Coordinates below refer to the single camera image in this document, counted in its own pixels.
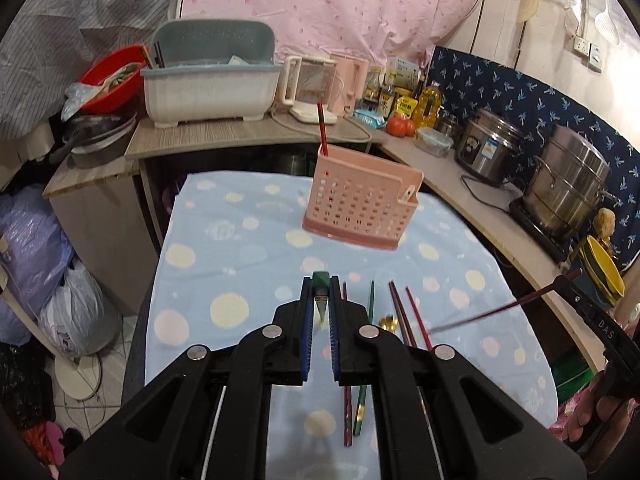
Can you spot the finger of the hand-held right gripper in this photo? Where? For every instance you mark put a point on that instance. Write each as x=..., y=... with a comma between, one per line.
x=595, y=312

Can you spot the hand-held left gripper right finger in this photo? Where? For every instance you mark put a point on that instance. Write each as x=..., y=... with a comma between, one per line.
x=334, y=332

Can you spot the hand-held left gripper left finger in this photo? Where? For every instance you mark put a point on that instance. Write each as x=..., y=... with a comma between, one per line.
x=306, y=332

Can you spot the green chopstick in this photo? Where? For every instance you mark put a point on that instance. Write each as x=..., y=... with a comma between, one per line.
x=371, y=300
x=320, y=280

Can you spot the gold spoon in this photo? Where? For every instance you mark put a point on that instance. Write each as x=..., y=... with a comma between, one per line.
x=389, y=322

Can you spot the dark brown chopstick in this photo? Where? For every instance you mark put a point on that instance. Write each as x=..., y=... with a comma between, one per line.
x=400, y=312

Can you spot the dark red chopstick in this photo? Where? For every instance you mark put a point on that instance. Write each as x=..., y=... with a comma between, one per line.
x=347, y=415
x=500, y=308

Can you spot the pink perforated utensil holder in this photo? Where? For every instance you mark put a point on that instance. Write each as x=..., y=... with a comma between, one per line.
x=350, y=205

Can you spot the person's right hand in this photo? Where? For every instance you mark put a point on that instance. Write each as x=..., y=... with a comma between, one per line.
x=582, y=420

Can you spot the stack of coloured bowls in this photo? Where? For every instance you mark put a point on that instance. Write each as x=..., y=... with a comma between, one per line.
x=607, y=270

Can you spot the green cloth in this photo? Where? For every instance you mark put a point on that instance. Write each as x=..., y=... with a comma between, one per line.
x=575, y=375

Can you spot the pink floral cloth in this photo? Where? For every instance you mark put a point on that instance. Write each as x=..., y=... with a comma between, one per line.
x=570, y=407

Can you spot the tan loofah sponge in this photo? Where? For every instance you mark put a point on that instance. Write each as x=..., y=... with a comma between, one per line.
x=605, y=222

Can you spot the black induction cooker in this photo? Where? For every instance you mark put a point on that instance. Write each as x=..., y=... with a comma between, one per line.
x=537, y=232

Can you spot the light blue dotted blanket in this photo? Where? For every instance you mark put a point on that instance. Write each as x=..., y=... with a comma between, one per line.
x=235, y=260

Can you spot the steel steamer pot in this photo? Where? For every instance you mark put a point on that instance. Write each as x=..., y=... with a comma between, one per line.
x=570, y=185

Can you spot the steel rice cooker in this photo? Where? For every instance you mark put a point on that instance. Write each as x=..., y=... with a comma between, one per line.
x=487, y=152

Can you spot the dark blue patterned cloth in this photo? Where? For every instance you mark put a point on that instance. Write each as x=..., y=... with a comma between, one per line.
x=550, y=105

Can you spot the glass food container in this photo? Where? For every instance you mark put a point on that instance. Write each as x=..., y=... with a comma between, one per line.
x=432, y=141

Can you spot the blue wet wipe packet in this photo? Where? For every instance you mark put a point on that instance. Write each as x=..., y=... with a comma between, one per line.
x=369, y=119

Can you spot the red tomato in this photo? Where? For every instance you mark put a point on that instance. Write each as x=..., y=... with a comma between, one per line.
x=411, y=128
x=397, y=125

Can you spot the wooden kitchen counter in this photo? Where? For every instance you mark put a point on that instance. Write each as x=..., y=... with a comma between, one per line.
x=210, y=135

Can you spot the white plastic bag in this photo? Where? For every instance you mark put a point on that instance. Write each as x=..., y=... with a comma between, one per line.
x=75, y=310

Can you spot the small metal pot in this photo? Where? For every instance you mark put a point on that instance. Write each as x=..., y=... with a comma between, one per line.
x=447, y=122

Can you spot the yellow seasoning packet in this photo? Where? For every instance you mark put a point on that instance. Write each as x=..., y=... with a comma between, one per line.
x=406, y=105

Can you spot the cooking oil bottle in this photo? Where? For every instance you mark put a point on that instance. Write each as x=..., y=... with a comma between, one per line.
x=429, y=105

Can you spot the glass electric kettle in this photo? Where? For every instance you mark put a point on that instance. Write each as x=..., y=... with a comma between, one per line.
x=310, y=85

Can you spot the grey dish drainer box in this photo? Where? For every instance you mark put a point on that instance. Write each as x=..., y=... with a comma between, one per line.
x=210, y=95

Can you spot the white and green carton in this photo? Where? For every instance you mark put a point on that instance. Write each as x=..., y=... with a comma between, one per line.
x=402, y=72

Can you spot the black frying pan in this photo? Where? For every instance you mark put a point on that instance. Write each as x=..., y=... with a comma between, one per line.
x=95, y=135

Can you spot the purple plastic bag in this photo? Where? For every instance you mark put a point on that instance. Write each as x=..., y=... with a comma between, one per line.
x=30, y=245

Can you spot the white hanging ladle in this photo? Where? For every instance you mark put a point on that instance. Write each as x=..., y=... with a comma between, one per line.
x=607, y=22

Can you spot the red plastic basin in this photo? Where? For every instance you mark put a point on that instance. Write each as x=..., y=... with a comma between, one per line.
x=107, y=102

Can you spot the pink dotted sheet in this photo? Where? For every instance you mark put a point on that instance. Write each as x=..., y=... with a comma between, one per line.
x=325, y=5

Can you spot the clear plastic bag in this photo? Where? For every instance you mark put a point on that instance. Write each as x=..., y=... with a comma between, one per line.
x=75, y=100

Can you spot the grey striped cloth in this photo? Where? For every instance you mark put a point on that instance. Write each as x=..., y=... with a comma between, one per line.
x=75, y=35

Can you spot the white wall socket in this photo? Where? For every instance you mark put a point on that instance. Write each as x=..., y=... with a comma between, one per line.
x=580, y=46

